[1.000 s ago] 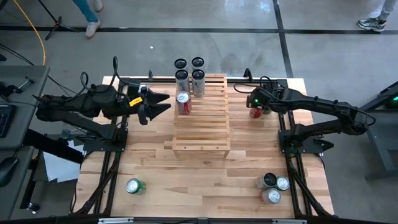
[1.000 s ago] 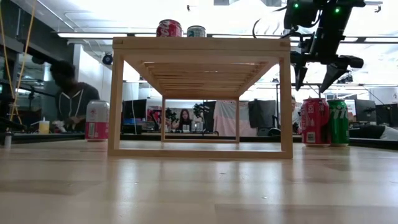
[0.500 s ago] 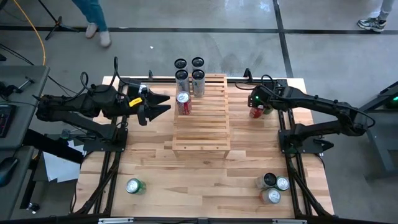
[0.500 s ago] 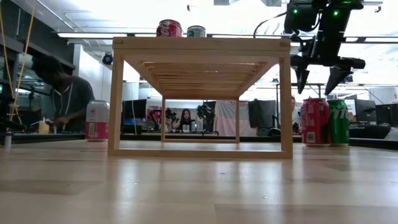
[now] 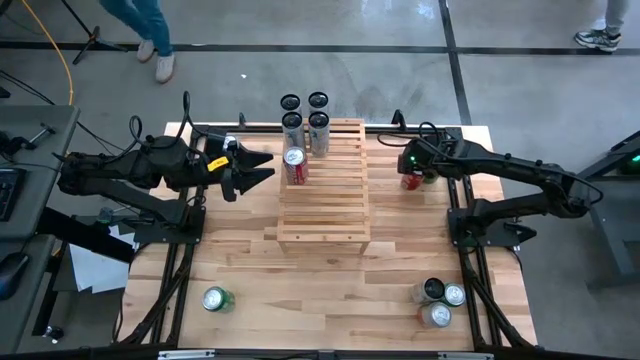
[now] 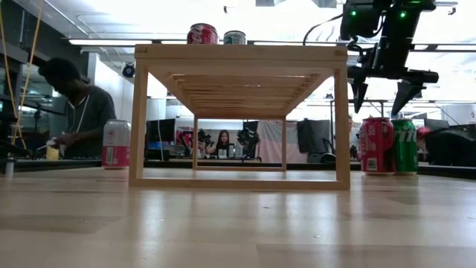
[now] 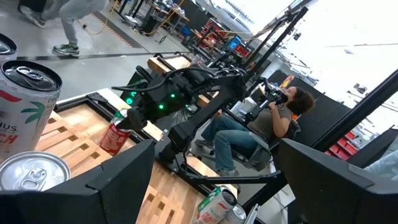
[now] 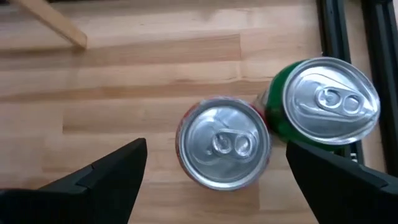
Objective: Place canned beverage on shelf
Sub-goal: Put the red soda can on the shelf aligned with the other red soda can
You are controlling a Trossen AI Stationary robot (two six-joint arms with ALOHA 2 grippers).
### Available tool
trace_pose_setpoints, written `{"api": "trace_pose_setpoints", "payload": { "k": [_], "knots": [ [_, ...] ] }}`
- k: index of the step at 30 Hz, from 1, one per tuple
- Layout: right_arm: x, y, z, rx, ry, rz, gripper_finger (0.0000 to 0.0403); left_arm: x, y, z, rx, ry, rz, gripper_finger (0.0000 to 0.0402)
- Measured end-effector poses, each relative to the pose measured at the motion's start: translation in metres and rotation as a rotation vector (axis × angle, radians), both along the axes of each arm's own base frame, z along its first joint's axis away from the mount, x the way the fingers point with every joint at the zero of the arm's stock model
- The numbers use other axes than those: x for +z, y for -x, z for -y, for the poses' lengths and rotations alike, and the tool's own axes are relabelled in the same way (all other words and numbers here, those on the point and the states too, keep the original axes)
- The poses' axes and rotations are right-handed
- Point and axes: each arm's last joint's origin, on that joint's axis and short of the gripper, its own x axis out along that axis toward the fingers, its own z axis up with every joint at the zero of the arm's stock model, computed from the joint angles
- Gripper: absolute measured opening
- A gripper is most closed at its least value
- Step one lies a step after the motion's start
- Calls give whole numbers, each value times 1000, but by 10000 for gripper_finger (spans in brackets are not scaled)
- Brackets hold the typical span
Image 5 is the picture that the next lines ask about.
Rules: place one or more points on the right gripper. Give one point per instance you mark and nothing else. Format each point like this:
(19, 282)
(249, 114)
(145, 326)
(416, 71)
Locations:
(422, 157)

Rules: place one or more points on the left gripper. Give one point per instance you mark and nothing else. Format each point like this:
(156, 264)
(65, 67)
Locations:
(210, 167)

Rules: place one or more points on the green Sprite can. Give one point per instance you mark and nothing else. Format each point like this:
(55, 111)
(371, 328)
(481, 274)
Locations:
(431, 177)
(215, 299)
(454, 295)

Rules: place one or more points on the red Coca-Cola can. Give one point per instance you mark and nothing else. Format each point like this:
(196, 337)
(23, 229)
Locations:
(295, 157)
(412, 182)

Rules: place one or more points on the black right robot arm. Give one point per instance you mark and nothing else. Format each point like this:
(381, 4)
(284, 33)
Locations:
(525, 172)

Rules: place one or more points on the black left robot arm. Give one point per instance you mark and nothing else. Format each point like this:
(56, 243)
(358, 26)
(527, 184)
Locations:
(125, 170)

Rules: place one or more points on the wooden slatted shelf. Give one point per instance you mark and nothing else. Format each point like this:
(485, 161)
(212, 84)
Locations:
(325, 215)

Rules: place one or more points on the black table clamp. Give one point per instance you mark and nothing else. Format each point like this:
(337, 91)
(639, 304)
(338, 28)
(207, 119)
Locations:
(398, 117)
(242, 120)

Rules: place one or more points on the grey cylindrical knob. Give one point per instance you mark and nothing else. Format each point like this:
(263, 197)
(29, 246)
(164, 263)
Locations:
(105, 215)

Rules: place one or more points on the person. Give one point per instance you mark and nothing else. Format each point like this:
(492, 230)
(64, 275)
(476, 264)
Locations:
(150, 25)

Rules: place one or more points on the black desk support bar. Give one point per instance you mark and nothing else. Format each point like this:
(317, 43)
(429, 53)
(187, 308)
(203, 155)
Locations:
(85, 237)

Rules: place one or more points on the white paper sheet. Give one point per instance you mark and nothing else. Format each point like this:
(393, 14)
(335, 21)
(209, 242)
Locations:
(95, 270)

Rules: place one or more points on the black tripod stand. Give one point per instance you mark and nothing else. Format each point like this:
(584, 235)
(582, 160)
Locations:
(92, 37)

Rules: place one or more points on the grey desk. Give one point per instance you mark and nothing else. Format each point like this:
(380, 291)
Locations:
(50, 120)
(30, 310)

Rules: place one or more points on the white sneaker top right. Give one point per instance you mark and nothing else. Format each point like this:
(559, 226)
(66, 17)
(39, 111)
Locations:
(597, 39)

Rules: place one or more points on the black metal side stand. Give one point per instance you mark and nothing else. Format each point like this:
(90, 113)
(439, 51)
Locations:
(620, 235)

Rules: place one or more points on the black clamp tool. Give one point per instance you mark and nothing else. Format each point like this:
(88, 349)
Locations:
(12, 144)

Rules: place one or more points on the black keyboard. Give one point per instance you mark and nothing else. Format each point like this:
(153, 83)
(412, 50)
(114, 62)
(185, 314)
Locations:
(10, 195)

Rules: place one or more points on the small black caster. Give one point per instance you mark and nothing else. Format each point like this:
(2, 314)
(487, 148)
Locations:
(52, 332)

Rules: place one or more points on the black computer mouse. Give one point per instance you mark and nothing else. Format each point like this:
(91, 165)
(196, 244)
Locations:
(11, 272)

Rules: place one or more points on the black aluminium table frame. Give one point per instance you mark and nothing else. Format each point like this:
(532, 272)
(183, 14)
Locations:
(260, 129)

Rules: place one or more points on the silver metal bracket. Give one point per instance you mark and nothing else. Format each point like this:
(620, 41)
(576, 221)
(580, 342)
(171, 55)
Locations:
(186, 354)
(465, 356)

